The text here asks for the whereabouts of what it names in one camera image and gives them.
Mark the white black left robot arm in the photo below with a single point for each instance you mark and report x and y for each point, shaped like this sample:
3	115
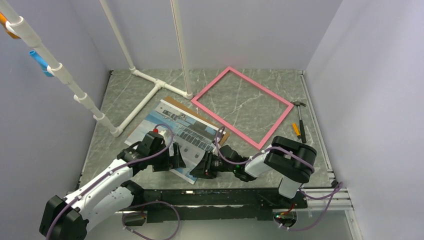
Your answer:
73	216

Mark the building photo print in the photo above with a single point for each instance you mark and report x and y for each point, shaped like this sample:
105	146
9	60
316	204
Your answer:
191	156

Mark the white pvc pipe stand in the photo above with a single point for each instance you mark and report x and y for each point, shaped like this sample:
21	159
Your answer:
34	107

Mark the orange pipe peg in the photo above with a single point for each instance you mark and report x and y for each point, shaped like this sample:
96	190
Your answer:
6	25

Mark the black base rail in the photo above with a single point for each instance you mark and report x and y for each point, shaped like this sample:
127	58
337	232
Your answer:
261	204

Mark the aluminium side rail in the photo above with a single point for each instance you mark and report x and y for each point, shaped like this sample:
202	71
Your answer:
336	218

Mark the black handled claw hammer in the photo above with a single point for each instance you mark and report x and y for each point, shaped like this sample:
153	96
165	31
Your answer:
302	132

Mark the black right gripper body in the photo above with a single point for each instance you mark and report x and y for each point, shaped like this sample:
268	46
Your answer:
214	164

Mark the pink wooden picture frame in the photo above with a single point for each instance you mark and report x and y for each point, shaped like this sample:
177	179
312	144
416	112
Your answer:
243	136

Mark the brown frame backing board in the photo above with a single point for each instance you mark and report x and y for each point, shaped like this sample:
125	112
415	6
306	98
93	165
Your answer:
177	104

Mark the blue pipe peg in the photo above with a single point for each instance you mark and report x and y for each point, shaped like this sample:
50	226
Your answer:
42	63

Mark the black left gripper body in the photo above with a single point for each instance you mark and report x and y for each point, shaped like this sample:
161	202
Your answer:
162	161

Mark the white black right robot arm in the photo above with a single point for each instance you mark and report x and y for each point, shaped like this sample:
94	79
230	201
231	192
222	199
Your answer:
293	160

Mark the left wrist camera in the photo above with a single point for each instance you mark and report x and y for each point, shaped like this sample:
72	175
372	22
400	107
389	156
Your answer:
159	130

